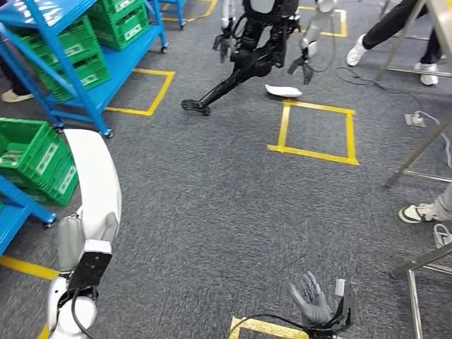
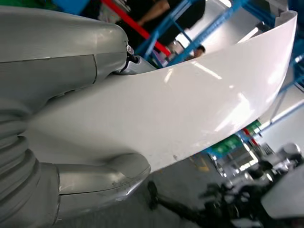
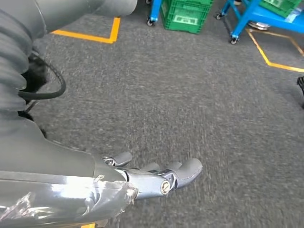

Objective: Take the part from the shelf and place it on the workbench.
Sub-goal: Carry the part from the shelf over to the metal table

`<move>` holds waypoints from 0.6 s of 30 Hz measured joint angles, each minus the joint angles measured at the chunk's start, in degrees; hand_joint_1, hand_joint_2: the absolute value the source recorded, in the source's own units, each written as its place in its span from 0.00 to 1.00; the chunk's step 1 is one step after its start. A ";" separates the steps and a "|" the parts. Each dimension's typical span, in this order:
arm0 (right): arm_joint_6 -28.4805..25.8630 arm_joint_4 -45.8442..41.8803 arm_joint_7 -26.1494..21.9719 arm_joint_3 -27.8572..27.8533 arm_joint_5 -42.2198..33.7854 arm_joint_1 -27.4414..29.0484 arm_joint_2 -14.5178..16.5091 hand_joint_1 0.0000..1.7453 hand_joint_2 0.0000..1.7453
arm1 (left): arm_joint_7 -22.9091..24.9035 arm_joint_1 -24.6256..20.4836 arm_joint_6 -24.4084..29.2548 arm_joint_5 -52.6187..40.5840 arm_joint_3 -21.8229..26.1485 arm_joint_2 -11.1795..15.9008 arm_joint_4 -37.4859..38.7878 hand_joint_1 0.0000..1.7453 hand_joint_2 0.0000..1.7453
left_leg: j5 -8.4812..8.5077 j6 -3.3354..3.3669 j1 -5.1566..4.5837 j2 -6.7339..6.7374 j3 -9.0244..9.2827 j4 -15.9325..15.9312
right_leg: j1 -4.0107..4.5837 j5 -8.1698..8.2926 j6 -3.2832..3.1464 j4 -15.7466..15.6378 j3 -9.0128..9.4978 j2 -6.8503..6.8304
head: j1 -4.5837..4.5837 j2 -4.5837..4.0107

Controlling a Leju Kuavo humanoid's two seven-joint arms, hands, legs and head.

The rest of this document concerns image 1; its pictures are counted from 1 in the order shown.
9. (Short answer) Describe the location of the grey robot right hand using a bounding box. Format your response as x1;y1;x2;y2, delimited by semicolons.
287;271;335;327

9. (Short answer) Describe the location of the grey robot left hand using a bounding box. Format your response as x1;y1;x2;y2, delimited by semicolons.
57;211;120;273

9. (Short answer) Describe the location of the white curved car part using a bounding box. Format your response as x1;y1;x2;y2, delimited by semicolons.
264;84;303;99
63;129;122;245

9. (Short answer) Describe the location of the blue metal shelf rack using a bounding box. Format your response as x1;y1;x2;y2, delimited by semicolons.
155;0;188;30
0;0;170;139
0;175;57;257

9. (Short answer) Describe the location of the green plastic crate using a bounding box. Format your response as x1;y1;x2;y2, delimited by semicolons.
19;16;97;66
0;117;73;191
91;11;152;52
35;49;111;104
86;0;148;25
21;154;79;208

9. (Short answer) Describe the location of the white shoe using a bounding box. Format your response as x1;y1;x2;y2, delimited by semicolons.
433;223;452;250

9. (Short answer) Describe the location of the grey power strip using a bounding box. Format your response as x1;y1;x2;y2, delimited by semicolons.
404;112;427;128

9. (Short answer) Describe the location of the black humanoid robot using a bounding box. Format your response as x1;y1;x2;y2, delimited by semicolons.
180;0;340;117

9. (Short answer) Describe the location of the table with pale top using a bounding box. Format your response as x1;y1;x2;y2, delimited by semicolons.
374;0;452;79

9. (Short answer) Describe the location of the robot left wrist camera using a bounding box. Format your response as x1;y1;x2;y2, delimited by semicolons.
66;239;113;292

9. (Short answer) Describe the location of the robot wrist camera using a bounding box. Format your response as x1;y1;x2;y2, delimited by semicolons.
333;279;358;328
66;239;113;292

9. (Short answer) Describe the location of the robot right wrist camera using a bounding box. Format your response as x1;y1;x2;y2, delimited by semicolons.
333;279;358;328

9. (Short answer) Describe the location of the grey metal table frame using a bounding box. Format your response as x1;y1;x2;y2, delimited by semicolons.
384;119;452;189
389;243;452;339

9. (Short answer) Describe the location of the black floor cable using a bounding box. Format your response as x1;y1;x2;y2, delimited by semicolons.
334;65;424;111

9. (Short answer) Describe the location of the white power cable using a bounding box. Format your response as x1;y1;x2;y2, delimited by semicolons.
416;110;452;170

